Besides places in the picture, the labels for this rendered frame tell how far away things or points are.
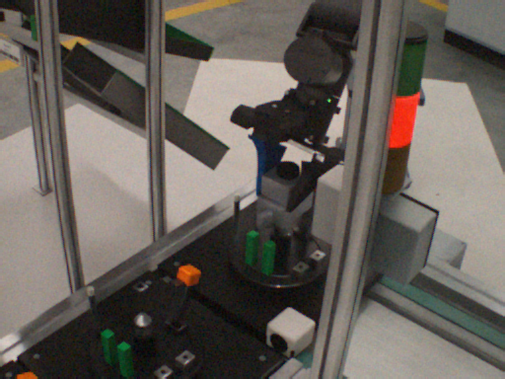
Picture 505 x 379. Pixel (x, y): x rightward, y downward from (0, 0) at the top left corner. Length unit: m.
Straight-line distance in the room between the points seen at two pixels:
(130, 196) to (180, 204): 0.09
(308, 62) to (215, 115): 0.78
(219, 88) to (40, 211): 0.59
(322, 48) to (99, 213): 0.61
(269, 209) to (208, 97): 0.75
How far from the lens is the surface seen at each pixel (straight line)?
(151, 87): 0.96
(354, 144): 0.61
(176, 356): 0.85
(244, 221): 1.08
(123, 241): 1.22
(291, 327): 0.89
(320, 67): 0.80
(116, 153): 1.44
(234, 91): 1.67
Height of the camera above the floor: 1.63
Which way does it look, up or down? 35 degrees down
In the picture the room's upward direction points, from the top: 3 degrees clockwise
